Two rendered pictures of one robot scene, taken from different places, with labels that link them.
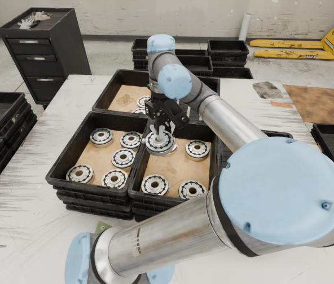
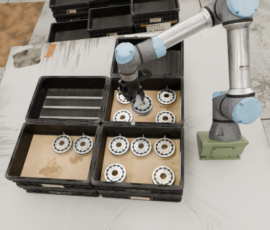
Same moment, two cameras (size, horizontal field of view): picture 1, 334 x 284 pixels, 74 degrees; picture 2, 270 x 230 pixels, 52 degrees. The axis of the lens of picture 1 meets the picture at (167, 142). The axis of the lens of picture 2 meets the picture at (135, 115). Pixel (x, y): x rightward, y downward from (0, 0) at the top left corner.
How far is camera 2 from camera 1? 107 cm
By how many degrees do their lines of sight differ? 51
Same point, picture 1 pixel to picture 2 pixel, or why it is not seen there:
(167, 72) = (160, 45)
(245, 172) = (241, 6)
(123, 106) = (62, 169)
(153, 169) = not seen: hidden behind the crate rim
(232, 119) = (176, 29)
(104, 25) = not seen: outside the picture
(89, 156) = (137, 180)
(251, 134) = (189, 22)
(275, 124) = (76, 57)
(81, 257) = (250, 100)
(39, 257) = (221, 206)
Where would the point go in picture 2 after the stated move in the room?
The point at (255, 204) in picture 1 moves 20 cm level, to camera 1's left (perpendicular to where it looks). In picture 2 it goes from (251, 6) to (269, 43)
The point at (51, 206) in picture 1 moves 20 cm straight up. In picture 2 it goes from (179, 217) to (181, 206)
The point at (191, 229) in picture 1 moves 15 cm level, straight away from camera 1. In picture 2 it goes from (246, 36) to (207, 34)
